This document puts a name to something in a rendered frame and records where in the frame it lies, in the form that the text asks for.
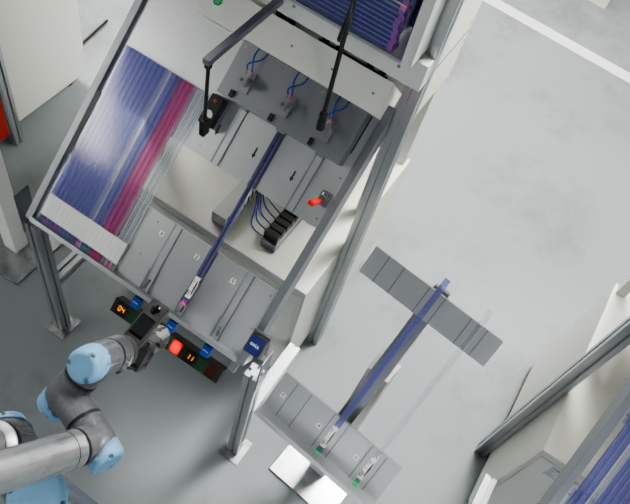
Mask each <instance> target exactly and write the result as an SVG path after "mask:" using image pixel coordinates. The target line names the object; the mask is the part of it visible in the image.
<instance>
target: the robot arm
mask: <svg viewBox="0 0 630 504"><path fill-rule="evenodd" d="M169 312H170V310H169V308H168V307H167V306H165V305H164V304H163V303H161V302H160V301H159V300H157V299H156V298H153V299H152V300H151V301H150V302H149V304H148V305H147V306H146V307H145V308H144V310H143V311H142V312H141V313H140V314H139V316H138V317H137V318H136V319H135V321H134V322H133V323H131V325H130V326H129V328H128V329H127V330H126V332H125V333H124V334H120V335H113V336H110V337H107V338H104V339H102V340H99V341H96V342H94V343H88V344H85V345H83V346H81V347H79V348H78V349H76V350H74V351H73V352H72V353H71V354H70V355H69V357H68V361H67V366H66V367H65V368H64V369H63V370H62V371H61V372H60V373H59V374H58V375H57V376H56V377H55V378H54V379H53V380H52V381H51V382H49V383H48V385H47V386H46V387H45V389H44V390H43V391H42V392H41V394H40V395H39V397H38V399H37V406H38V409H39V411H40V412H41V414H43V415H45V416H46V418H47V419H48V420H50V421H53V422H62V424H63V425H64V427H65V429H66V430H67V431H63V432H60V433H56V434H53V435H49V436H46V437H42V438H39V439H38V437H37V435H36V434H35V432H34V429H33V427H32V425H31V423H30V422H29V421H28V420H27V419H26V417H25V416H24V415H23V414H21V413H19V412H16V411H5V412H3V413H2V414H1V413H0V496H1V498H2V500H3V502H4V503H5V504H83V502H82V500H81V498H80V497H79V496H78V494H77V493H76V492H74V491H73V490H71V489H69V488H68V487H67V485H66V483H65V481H64V480H63V478H62V477H61V476H60V475H59V474H62V473H65V472H68V471H70V470H73V469H76V468H79V467H82V466H85V465H88V466H87V467H88V468H89V469H90V470H91V472H92V473H94V474H100V473H103V472H105V471H107V470H109V469H110V468H112V467H113V466H115V465H116V464H117V463H118V462H119V461H120V460H121V459H122V457H123V456H124V448H123V446H122V445H121V443H120V441H119V439H118V435H116V434H115V433H114V431H113V430H112V428H111V426H110V425H109V423H108V422H107V420H106V418H105V417H104V415H103V414H102V412H101V410H100V408H99V407H98V405H97V404H96V402H95V400H94V399H93V397H92V396H91V393H92V392H93V391H94V390H95V388H96V387H97V386H98V385H99V384H100V383H101V382H102V381H103V380H104V379H105V378H106V377H107V376H109V375H111V374H113V373H116V374H119V373H121V371H122V369H124V368H126V367H127V368H126V369H127V370H130V369H132V370H133V371H135V372H136V373H137V372H139V371H141V370H143V369H145V368H147V366H148V365H149V363H150V361H151V359H152V357H153V355H154V354H155V353H156V352H157V351H158V350H159V348H160V349H163V348H164V347H166V345H167V343H168V342H169V338H170V333H169V330H168V329H167V328H166V327H165V326H163V325H160V323H161V322H162V321H163V320H164V318H165V317H166V316H167V315H168V313H169ZM154 333H155V334H154ZM153 350H154V351H153ZM142 367H143V368H142ZM128 368H129V369H128Z"/></svg>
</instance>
